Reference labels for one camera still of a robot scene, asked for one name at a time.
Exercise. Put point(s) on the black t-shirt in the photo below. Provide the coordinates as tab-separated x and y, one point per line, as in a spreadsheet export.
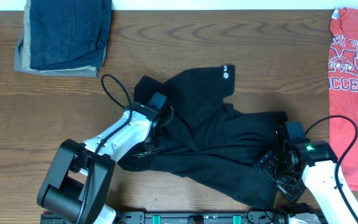
208	140

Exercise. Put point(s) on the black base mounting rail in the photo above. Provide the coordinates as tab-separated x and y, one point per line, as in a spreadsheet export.
250	216

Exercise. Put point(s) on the red soccer t-shirt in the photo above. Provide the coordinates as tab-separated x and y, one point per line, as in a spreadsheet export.
343	88

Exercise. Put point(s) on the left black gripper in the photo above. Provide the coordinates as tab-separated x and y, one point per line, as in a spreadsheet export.
149	149

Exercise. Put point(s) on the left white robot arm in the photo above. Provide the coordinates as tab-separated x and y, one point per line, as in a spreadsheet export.
77	182

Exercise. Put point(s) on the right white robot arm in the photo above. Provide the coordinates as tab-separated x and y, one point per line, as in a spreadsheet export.
301	165

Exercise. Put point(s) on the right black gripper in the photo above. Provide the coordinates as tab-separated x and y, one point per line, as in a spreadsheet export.
268	163

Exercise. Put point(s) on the folded khaki pants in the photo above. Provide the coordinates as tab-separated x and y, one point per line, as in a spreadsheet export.
22	55

